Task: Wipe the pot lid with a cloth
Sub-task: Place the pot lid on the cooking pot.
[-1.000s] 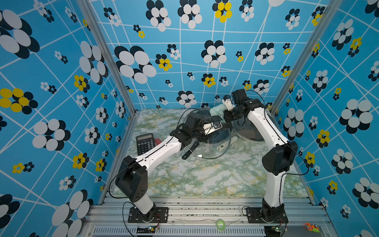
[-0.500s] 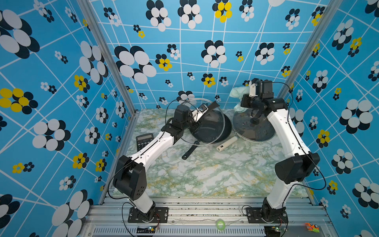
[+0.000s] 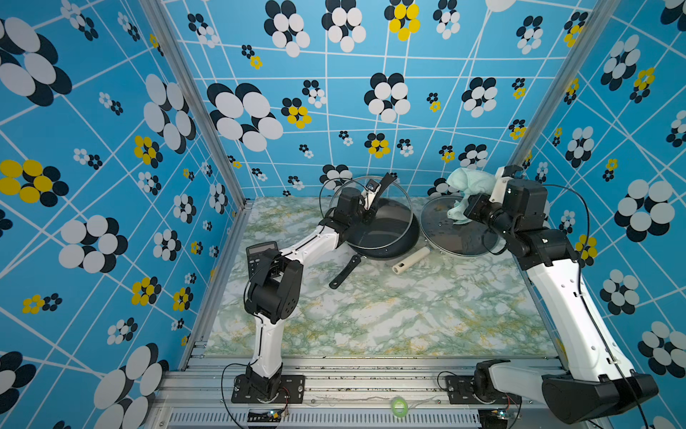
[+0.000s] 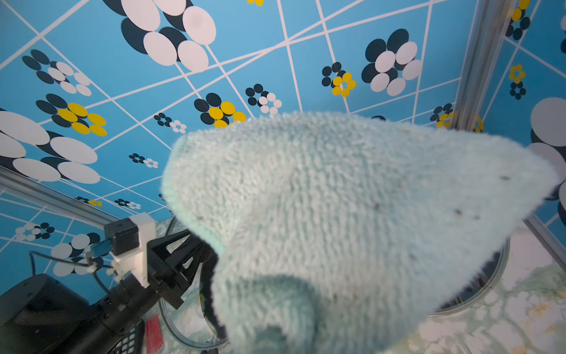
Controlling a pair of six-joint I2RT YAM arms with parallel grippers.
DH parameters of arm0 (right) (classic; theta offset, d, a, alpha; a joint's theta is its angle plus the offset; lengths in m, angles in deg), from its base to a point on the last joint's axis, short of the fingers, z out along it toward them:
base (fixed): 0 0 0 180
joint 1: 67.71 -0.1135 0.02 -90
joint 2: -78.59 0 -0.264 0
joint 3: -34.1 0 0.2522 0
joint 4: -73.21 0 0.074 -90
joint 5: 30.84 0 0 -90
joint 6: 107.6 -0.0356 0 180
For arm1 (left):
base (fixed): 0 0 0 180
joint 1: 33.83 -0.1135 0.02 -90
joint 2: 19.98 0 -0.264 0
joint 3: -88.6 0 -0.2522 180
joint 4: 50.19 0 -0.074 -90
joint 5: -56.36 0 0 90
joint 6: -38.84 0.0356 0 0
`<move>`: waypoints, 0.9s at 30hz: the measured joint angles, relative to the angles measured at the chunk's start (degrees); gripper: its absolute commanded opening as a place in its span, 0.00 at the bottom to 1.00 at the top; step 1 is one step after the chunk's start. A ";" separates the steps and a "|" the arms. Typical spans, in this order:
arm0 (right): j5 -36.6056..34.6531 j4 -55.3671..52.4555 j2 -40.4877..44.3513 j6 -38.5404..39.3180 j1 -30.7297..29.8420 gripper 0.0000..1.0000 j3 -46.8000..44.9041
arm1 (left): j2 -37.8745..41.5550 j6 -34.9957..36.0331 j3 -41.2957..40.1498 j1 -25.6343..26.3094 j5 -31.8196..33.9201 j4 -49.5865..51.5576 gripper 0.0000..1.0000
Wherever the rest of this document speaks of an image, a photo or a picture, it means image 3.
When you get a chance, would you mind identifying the light green cloth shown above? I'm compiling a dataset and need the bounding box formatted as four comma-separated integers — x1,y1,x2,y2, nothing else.
447,168,496,225

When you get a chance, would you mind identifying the glass lid of wok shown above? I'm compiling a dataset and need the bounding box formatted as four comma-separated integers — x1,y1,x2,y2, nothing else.
420,195,507,257

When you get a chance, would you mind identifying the glass lid of frying pan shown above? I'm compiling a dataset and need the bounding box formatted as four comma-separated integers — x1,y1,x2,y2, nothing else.
325,173,418,258

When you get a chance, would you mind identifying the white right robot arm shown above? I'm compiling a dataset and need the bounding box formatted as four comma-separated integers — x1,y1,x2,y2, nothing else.
464,177,659,425

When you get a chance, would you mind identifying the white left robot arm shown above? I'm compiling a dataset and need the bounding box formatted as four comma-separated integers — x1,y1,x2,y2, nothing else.
244,181,382,384

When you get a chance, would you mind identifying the black frying pan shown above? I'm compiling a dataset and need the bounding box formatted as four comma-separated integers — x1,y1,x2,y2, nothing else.
329,198,420,290

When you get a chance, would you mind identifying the black desktop calculator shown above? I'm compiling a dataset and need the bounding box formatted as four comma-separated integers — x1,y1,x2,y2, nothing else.
246,241,279,278

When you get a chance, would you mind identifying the green tape roll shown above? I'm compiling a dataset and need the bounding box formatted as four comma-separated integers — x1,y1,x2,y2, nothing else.
391,397,409,419

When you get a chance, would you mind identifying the right green circuit board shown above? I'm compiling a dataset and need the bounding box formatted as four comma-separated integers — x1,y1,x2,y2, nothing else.
479,409,509,429

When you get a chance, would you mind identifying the green circuit board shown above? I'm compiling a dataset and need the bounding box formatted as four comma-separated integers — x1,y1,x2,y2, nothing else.
479,409,509,429
248,410,284,424

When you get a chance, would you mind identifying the left green circuit board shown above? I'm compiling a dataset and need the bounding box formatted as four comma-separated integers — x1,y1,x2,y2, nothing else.
248,410,284,424

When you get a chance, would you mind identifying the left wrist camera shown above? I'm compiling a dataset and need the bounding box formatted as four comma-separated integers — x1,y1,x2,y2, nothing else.
362,179,382,210

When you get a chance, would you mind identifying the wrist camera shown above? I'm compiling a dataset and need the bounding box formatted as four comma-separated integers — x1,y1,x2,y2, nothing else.
362,179,382,210
489,164,523,203

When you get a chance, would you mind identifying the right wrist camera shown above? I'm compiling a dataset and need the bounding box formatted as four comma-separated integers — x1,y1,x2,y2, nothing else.
489,164,523,203

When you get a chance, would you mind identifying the dark wok with beige handle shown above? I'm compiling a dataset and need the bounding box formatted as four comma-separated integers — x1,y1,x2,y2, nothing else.
391,195,507,275

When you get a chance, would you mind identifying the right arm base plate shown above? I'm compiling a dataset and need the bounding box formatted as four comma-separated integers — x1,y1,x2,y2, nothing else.
442,375,522,409

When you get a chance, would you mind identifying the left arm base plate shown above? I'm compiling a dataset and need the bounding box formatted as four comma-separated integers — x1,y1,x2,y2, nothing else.
230,375,307,405

